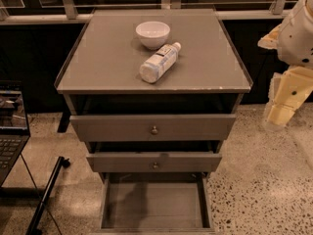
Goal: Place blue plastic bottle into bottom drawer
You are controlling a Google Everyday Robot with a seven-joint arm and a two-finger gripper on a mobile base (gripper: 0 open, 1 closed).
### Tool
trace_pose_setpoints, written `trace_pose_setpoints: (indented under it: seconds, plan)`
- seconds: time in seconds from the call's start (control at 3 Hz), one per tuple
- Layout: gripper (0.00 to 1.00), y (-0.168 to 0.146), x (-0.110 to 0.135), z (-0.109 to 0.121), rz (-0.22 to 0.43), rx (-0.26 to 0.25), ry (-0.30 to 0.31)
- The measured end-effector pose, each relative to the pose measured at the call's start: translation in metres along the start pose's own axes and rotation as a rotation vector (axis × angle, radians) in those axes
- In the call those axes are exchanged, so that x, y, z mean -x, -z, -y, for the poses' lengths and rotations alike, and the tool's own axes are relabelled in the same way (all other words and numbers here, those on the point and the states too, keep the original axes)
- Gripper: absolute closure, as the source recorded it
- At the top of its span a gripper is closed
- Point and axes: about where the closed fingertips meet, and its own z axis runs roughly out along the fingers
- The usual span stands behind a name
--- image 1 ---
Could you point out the grey middle drawer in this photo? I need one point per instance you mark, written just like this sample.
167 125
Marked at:
154 161

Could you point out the white ceramic bowl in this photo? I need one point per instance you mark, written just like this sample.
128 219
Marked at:
152 34

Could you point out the grey top drawer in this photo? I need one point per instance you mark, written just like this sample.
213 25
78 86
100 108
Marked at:
123 128

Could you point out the grey drawer cabinet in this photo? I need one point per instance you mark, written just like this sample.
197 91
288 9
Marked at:
101 76

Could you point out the clear plastic water bottle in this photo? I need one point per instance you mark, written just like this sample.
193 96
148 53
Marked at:
160 62

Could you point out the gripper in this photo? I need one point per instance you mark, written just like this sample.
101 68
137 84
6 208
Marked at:
297 38

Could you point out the grey bottom drawer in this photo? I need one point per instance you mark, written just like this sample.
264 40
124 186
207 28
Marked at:
171 203

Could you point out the black laptop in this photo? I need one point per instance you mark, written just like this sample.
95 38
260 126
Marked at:
14 127

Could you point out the grey drawer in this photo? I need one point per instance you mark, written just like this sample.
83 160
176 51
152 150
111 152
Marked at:
123 128
171 203
154 161

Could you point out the black stand bar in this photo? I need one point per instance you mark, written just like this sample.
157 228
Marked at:
44 197

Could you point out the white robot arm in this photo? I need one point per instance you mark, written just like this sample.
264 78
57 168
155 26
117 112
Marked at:
293 41

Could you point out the metal railing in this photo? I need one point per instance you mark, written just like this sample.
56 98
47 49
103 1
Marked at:
68 4

